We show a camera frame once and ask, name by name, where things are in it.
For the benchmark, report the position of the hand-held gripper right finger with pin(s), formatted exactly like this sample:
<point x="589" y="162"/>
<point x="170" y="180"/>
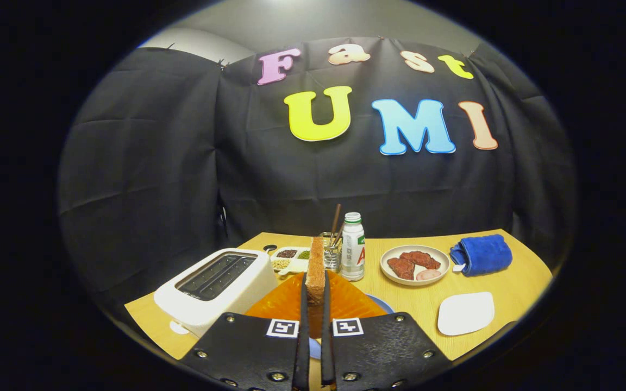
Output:
<point x="326" y="347"/>

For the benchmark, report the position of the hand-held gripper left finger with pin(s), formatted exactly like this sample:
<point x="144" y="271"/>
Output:
<point x="304" y="336"/>

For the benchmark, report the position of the toast bread slice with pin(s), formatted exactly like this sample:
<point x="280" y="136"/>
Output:
<point x="315" y="271"/>

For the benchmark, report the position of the blue plate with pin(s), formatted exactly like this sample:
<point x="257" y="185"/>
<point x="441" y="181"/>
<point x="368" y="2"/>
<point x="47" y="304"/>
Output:
<point x="381" y="304"/>

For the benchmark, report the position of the white divided dish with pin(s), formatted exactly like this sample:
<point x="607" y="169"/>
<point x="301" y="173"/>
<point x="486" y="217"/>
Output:
<point x="298" y="266"/>

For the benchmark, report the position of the pile of yellow soybeans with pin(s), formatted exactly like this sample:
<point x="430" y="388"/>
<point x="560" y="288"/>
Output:
<point x="281" y="264"/>

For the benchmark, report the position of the white toaster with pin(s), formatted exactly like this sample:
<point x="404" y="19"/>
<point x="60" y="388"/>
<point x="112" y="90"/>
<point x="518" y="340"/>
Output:
<point x="237" y="293"/>

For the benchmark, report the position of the pile of black beans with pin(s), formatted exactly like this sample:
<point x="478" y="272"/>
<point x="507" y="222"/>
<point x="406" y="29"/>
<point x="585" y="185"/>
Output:
<point x="287" y="253"/>

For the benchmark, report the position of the white bottle green cap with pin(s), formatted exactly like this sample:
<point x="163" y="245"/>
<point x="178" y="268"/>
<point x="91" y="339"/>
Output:
<point x="352" y="255"/>

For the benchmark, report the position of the black table grommet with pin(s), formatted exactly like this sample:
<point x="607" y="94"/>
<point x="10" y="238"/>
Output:
<point x="270" y="248"/>

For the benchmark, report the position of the beige plate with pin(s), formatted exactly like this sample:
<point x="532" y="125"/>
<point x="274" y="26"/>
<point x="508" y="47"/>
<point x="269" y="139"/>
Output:
<point x="389" y="271"/>

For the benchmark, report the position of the brown chopstick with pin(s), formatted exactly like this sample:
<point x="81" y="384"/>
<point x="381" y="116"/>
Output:
<point x="339" y="234"/>
<point x="336" y="220"/>

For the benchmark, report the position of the brown meat piece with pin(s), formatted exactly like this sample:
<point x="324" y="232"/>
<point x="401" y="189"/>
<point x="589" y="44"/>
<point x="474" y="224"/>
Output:
<point x="401" y="268"/>
<point x="421" y="259"/>

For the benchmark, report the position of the pink ham slice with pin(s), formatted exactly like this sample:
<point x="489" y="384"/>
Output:
<point x="429" y="275"/>

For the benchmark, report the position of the small white plate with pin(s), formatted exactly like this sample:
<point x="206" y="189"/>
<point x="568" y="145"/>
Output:
<point x="465" y="314"/>

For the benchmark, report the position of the blue towel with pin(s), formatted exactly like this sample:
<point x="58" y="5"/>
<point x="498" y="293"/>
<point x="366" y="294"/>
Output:
<point x="484" y="255"/>

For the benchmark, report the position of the black backdrop cloth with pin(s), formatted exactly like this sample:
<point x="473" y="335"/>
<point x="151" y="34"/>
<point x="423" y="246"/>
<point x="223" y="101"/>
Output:
<point x="155" y="163"/>

